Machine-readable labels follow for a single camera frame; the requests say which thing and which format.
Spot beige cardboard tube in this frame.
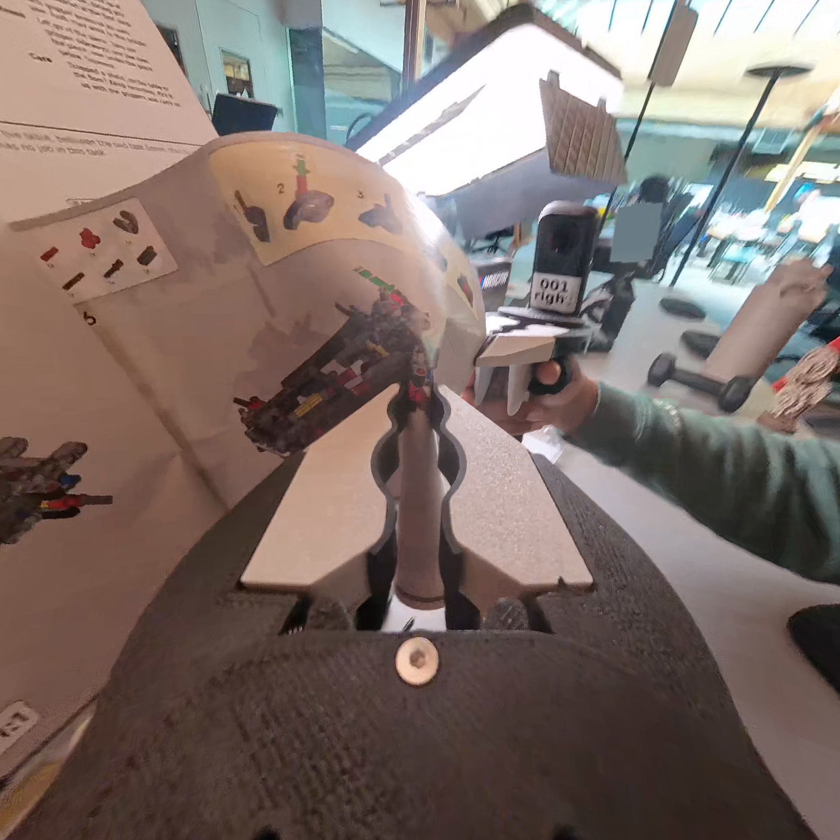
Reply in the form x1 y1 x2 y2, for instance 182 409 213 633
705 259 831 395

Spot race car lego box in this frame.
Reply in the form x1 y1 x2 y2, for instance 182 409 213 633
469 256 532 316

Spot black light stand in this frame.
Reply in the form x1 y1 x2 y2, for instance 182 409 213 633
668 62 812 290

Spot black dumbbell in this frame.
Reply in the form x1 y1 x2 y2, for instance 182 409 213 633
646 353 756 413

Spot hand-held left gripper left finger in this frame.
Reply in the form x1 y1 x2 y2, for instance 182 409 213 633
240 384 404 614

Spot lego instruction booklet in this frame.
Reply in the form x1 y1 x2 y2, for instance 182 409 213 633
0 131 487 798

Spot person's right hand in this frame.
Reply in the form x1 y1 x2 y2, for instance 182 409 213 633
461 360 602 437

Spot printed paper sheet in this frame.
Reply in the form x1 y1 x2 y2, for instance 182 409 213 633
0 0 219 206

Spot wooden mechanical model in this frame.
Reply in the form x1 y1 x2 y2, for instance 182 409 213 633
758 338 840 434

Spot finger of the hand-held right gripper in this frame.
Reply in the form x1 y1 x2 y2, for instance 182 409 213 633
472 331 572 404
486 314 560 340

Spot person's right forearm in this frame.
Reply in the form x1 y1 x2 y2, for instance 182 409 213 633
571 384 840 585

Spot large softbox light panel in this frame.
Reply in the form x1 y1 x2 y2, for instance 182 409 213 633
344 3 629 240

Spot dark computer monitor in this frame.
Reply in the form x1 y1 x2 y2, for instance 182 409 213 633
211 92 278 135

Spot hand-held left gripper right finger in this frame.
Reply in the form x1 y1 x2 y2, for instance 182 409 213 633
428 385 596 621

